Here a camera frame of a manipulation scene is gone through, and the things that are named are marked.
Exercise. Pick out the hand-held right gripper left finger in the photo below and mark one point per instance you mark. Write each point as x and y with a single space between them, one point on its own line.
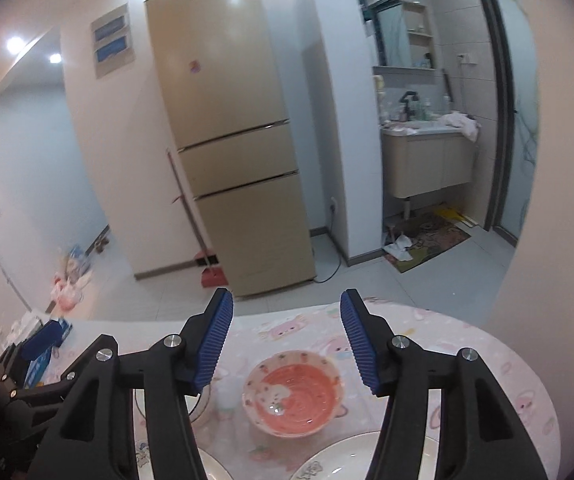
213 345

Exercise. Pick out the yellow flat object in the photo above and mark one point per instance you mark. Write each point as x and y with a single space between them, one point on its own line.
457 217

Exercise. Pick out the white wall outlet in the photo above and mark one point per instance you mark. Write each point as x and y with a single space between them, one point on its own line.
467 58

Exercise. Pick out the blue white package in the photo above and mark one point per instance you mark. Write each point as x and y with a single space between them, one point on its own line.
78 257

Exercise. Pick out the patterned floor mat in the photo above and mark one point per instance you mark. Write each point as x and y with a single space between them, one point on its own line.
434 240

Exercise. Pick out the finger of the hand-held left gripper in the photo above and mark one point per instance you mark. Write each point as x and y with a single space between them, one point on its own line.
42 385

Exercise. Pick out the beige three-door fridge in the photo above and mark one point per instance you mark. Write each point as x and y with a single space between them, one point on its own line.
227 110

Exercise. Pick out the white bottle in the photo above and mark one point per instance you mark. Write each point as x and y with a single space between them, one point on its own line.
380 92

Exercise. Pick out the white wall socket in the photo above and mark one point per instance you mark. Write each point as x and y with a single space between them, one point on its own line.
333 205

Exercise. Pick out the pink plastic bag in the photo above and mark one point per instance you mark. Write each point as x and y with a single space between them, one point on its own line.
67 295

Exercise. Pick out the bathroom mirror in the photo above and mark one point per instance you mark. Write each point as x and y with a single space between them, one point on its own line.
387 30

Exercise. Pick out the vanity drain pipe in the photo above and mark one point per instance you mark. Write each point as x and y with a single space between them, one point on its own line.
407 207

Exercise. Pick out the round ceiling light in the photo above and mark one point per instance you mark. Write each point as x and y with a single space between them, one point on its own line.
54 58
14 45

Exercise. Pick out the blue box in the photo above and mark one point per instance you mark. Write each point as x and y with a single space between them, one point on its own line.
44 345

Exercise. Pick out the white crumpled tissue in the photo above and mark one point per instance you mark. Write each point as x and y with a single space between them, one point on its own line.
399 247

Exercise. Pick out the pink crumpled cloth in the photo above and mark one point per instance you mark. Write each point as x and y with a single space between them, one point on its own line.
462 124

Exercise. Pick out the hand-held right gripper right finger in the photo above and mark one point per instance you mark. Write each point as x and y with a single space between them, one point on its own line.
359 345

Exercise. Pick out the beige open shelf cabinet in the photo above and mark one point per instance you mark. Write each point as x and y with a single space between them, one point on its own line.
419 35

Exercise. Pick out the pink cartoon print tablecloth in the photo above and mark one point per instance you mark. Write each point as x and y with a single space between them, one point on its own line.
287 330

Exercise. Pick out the beige ceramic bowl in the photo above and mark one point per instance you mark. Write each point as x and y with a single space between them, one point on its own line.
198 407

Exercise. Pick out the pink rabbit print bowl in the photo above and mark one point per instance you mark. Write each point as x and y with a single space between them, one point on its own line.
292 395

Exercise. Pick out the red dustpan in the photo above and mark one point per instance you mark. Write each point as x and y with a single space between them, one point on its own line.
213 276

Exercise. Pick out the pair of shoes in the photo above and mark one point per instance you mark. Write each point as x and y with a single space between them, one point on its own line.
102 246

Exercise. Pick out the grey wall panel box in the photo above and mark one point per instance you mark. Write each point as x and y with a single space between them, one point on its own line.
112 40

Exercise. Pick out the white cartoon print plate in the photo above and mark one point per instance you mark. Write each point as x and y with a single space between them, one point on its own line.
337 455
212 467

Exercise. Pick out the beige vanity cabinet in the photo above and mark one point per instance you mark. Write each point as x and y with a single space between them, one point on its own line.
427 160

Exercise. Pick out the black faucet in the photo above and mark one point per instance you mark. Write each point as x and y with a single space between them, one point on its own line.
408 102

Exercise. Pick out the dark door frame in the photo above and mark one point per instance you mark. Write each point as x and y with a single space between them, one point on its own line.
502 110

